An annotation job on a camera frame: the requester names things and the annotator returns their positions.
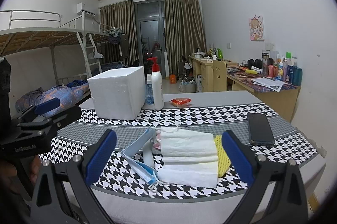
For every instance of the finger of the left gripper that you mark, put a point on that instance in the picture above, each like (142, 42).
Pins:
(34, 111)
(58, 121)

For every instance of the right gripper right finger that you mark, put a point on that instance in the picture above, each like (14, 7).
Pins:
(287, 204)

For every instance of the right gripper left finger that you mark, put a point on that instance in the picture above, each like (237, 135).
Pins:
(50, 200)

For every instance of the yellow foam fruit net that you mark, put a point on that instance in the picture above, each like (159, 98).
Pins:
(223, 159)

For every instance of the blue surgical mask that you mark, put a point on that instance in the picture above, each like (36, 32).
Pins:
(134, 156)

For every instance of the white towel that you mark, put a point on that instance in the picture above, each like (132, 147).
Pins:
(189, 158)

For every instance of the white foam tube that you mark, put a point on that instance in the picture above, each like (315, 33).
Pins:
(147, 154)

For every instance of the green tissue pack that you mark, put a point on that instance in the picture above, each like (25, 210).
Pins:
(155, 141)

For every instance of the left hand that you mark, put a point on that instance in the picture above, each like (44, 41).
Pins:
(8, 171)

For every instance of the blue plaid quilt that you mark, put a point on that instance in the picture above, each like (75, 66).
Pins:
(69, 95)

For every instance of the white styrofoam box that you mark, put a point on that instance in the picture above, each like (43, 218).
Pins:
(118, 93)

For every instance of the metal bunk bed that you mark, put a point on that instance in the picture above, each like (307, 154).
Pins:
(15, 40)

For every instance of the houndstooth table cloth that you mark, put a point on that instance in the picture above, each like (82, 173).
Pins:
(119, 179)

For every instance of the small clear spray bottle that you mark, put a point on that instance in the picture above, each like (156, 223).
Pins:
(149, 91)

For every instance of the black smartphone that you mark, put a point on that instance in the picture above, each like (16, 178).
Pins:
(259, 130)

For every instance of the white lotion pump bottle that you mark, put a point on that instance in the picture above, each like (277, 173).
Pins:
(156, 81)

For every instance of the red snack packet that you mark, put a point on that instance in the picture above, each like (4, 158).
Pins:
(180, 102)

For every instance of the orange bag on floor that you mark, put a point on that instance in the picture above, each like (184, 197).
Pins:
(173, 79)

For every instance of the white air conditioner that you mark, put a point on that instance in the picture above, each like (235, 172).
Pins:
(81, 7)

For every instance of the left brown curtain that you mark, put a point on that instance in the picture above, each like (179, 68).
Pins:
(118, 21)

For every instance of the brown curtain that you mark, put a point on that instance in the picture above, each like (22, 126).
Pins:
(184, 30)
(118, 21)

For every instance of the glass balcony door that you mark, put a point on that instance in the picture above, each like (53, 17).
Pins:
(150, 25)

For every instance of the white papers on desk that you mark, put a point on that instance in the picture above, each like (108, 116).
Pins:
(271, 83)

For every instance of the right brown curtain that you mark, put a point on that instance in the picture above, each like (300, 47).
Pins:
(184, 30)

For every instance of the cartoon girl poster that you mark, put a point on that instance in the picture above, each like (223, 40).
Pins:
(257, 30)

